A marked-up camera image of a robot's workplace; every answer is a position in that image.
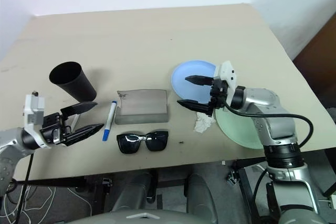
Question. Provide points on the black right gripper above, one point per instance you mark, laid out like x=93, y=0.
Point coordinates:
x=218, y=93

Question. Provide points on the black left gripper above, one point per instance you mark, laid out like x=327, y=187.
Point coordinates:
x=53, y=129

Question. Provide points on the white marker with blue cap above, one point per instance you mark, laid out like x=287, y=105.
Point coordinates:
x=109, y=119

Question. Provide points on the white tissue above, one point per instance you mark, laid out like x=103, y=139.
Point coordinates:
x=203, y=123

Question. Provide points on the light green plate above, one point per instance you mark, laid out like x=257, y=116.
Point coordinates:
x=236, y=129

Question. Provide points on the grey glasses case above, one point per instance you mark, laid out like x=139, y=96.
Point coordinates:
x=143, y=106

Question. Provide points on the black sunglasses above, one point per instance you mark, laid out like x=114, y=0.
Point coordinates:
x=143, y=142

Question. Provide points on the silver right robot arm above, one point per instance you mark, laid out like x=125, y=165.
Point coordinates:
x=265, y=103

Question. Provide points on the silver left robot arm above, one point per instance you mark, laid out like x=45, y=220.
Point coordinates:
x=10, y=153

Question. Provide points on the light blue plate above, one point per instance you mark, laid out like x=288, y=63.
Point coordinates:
x=191, y=91

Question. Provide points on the black plastic cup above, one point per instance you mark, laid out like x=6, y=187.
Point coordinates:
x=76, y=85

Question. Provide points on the black table clamp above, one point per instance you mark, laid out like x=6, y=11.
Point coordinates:
x=106, y=182

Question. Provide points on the grey rounded robot leg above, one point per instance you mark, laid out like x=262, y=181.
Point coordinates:
x=199, y=192
x=136, y=190

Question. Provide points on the metal table clamp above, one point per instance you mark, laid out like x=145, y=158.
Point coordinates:
x=233, y=178

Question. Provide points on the grey robot torso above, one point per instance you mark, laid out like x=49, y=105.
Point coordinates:
x=143, y=217

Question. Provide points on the dark brown cabinet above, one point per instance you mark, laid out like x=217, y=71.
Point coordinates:
x=319, y=58

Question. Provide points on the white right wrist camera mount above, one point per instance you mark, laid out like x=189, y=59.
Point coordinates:
x=228, y=73

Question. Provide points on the black table frame bar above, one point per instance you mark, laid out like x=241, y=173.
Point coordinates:
x=52, y=182

